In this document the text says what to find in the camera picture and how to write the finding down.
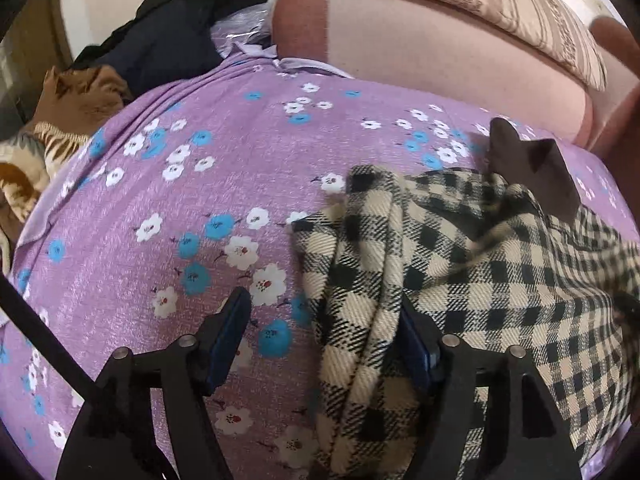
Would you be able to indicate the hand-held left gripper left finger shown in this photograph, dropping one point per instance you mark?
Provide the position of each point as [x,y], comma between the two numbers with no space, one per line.
[231,332]

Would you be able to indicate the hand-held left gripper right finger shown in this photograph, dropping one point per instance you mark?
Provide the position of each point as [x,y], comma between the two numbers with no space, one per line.
[414,347]

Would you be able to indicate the black beige checkered jacket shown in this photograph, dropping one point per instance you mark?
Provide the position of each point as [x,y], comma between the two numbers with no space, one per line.
[450,280]

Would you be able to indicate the purple floral bedsheet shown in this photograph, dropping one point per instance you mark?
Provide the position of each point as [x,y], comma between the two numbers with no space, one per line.
[175,240]

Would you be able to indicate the tiger print blanket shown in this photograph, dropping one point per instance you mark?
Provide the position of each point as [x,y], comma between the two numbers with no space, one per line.
[30,165]

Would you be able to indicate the brown garment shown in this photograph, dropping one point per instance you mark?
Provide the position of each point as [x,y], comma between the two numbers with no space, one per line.
[82,97]

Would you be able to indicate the clear plastic bag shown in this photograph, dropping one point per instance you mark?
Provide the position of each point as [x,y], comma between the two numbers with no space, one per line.
[245,27]

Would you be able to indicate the black clothing pile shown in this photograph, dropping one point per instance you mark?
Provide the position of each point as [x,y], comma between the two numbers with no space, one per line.
[170,25]

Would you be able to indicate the wooden cabinet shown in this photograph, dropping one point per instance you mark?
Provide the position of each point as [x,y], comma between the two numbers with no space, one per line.
[30,40]

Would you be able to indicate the striped beige pillow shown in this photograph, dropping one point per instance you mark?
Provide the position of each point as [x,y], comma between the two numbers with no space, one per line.
[500,0]

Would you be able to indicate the pink cushion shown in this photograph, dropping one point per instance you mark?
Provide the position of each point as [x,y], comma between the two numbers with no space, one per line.
[612,37]

